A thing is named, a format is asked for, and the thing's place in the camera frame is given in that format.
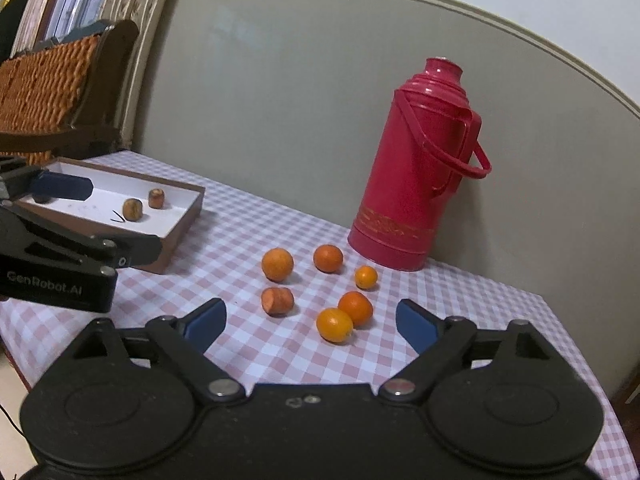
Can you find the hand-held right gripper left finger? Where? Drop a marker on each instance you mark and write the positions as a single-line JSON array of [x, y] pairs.
[[206, 319]]

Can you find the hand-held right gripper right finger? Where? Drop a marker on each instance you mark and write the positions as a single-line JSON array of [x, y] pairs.
[[417, 327]]

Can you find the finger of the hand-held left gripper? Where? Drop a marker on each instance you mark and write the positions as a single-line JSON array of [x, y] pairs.
[[140, 250], [62, 186]]

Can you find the dark purple fruit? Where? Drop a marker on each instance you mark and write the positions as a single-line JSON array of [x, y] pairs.
[[42, 201]]

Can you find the brown round fruit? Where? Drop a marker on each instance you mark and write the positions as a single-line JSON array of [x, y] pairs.
[[132, 209]]

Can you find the brown cardboard box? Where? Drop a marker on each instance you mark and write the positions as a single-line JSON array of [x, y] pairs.
[[182, 230]]

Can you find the brownish carrot piece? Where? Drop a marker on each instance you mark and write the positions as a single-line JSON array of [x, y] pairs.
[[156, 199]]

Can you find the deep orange mandarin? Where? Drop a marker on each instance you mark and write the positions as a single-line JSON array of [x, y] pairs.
[[357, 306]]

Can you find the small orange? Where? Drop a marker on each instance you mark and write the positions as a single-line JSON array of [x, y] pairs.
[[366, 277]]

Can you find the short carrot piece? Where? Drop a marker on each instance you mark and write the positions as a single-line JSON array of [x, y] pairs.
[[276, 301]]

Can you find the smooth yellow-orange citrus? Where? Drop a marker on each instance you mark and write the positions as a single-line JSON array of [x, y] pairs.
[[334, 325]]

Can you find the large orange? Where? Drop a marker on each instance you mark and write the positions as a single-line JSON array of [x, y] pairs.
[[277, 264]]

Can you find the dark orange mandarin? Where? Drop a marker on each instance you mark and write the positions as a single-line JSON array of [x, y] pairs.
[[328, 258]]

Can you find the small dark stem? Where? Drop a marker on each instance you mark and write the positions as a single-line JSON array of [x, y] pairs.
[[118, 216]]

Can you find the pink checked tablecloth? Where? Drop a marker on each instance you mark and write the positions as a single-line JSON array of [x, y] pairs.
[[475, 300]]

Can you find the wooden wicker chair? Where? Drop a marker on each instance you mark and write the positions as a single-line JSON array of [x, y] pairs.
[[45, 85]]

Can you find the red thermos flask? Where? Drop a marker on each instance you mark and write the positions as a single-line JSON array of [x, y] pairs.
[[405, 185]]

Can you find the dark cloth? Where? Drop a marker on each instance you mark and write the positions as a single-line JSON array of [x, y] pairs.
[[10, 25]]

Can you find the pink patterned curtain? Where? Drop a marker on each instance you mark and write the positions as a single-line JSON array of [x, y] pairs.
[[42, 5]]

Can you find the beige striped curtain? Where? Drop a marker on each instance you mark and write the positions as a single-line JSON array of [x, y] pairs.
[[145, 5]]

